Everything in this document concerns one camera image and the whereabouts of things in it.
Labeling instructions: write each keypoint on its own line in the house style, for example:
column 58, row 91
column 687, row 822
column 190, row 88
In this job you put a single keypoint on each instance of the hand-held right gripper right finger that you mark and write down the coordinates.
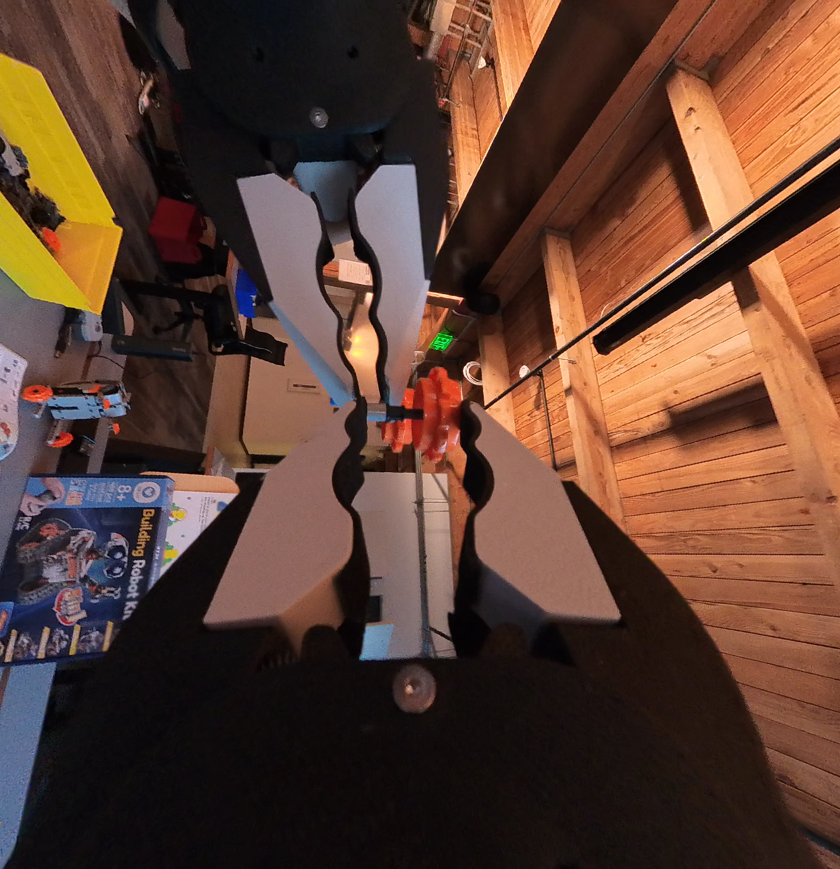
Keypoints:
column 535, row 543

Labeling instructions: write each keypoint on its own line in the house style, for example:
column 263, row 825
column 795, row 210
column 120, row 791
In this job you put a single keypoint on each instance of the orange toy wheel axle assembly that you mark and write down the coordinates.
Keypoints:
column 433, row 421

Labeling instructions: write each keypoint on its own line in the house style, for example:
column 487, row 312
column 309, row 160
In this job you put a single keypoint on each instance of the white printed sheet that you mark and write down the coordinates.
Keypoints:
column 196, row 509

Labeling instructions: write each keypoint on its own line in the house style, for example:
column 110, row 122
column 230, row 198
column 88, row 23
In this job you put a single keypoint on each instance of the open instruction booklet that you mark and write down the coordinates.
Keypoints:
column 2, row 380

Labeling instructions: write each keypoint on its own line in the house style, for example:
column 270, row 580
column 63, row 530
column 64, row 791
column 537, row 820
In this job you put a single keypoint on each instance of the green exit sign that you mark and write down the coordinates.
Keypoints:
column 442, row 339

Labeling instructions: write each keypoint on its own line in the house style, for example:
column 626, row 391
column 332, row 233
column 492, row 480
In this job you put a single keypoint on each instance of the red storage bin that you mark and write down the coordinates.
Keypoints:
column 175, row 231

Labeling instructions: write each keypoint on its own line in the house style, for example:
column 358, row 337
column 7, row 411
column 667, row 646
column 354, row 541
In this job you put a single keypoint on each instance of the grey desk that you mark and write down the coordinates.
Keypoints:
column 26, row 747

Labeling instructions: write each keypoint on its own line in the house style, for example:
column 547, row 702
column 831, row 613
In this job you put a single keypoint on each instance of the thin black rod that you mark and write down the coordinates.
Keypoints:
column 562, row 349

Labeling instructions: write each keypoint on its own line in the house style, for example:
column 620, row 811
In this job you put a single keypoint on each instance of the toy robot parts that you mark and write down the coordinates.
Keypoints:
column 26, row 197

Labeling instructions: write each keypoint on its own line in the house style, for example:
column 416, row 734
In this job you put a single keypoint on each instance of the blue robot kit box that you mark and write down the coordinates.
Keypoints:
column 80, row 577

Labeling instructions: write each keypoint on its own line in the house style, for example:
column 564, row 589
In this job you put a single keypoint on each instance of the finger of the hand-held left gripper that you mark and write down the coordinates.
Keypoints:
column 399, row 258
column 284, row 251

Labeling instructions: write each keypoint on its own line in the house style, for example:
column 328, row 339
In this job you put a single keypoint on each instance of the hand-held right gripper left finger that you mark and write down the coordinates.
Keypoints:
column 284, row 543

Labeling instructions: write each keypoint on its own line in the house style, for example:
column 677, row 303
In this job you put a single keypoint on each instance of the grey battery motor block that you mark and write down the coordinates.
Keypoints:
column 87, row 329

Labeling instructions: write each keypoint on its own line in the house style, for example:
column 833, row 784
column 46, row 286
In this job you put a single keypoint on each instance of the black ceiling rail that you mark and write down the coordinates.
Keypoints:
column 698, row 292

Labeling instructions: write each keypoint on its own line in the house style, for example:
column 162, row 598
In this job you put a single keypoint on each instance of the grey toy robot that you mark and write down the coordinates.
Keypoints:
column 80, row 407

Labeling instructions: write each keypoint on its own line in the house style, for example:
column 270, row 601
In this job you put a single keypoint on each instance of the yellow plastic bin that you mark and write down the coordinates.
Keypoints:
column 53, row 271

